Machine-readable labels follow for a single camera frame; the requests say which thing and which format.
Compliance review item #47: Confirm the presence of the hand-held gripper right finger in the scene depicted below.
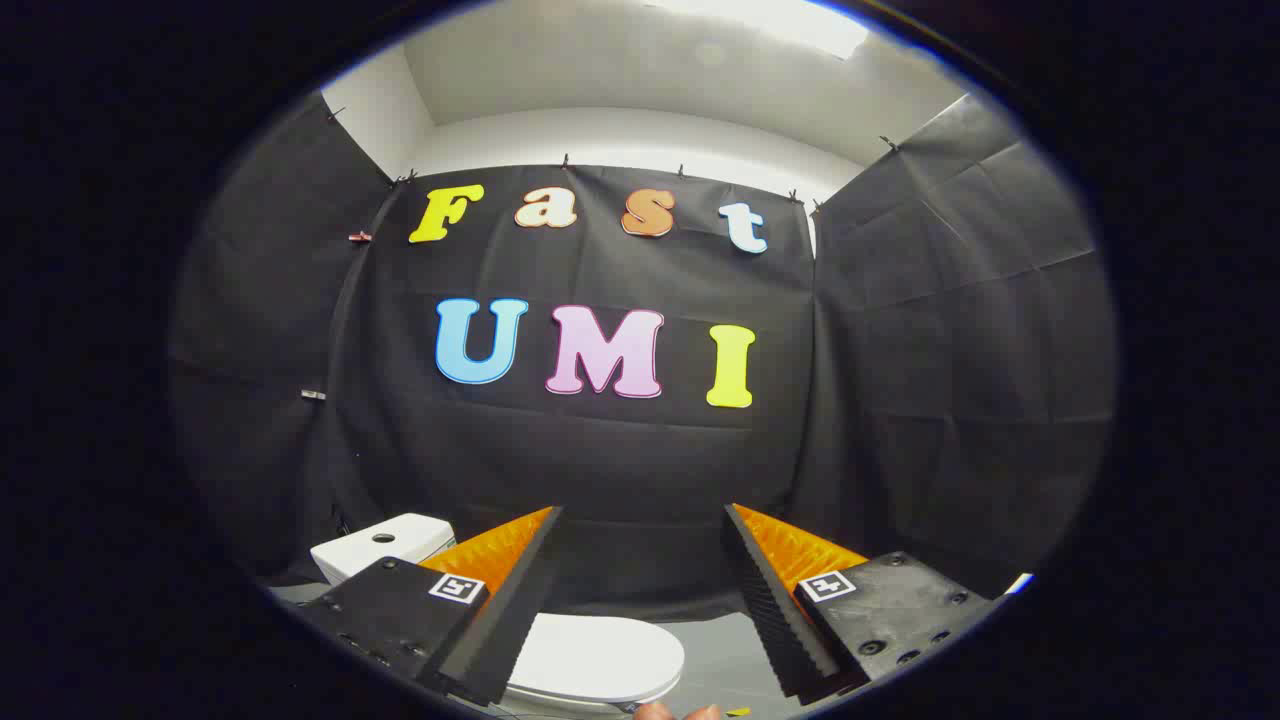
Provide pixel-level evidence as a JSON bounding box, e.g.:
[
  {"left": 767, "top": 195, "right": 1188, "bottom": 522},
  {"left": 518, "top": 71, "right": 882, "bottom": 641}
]
[{"left": 723, "top": 503, "right": 1003, "bottom": 704}]

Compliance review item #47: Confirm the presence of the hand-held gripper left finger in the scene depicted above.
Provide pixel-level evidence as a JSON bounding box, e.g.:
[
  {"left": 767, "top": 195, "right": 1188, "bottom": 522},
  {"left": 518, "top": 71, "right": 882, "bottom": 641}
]
[{"left": 298, "top": 505, "right": 564, "bottom": 707}]

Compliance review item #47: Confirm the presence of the white toilet lid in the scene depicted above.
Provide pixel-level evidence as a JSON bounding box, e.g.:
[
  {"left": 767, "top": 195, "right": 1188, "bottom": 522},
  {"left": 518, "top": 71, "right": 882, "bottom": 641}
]
[{"left": 505, "top": 613, "right": 686, "bottom": 703}]

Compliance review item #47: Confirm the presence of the white toilet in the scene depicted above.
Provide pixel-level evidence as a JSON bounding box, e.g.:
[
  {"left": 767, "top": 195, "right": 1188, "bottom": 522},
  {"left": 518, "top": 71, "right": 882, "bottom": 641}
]
[{"left": 310, "top": 513, "right": 686, "bottom": 716}]

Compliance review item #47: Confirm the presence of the black backdrop cloth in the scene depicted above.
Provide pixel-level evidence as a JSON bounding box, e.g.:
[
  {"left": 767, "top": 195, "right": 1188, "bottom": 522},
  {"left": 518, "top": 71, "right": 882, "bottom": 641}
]
[{"left": 170, "top": 92, "right": 1119, "bottom": 621}]

